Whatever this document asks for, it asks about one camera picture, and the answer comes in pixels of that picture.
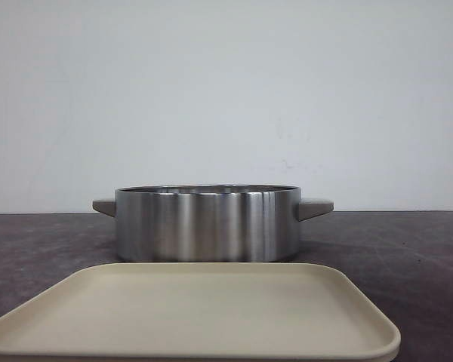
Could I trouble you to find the grey table mat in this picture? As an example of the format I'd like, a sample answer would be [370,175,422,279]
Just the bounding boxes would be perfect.
[0,211,453,361]

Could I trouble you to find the beige plastic tray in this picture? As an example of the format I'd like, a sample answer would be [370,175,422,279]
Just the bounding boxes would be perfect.
[0,262,401,361]

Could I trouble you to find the stainless steel pot grey handles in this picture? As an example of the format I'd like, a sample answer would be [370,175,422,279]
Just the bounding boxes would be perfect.
[92,185,334,262]

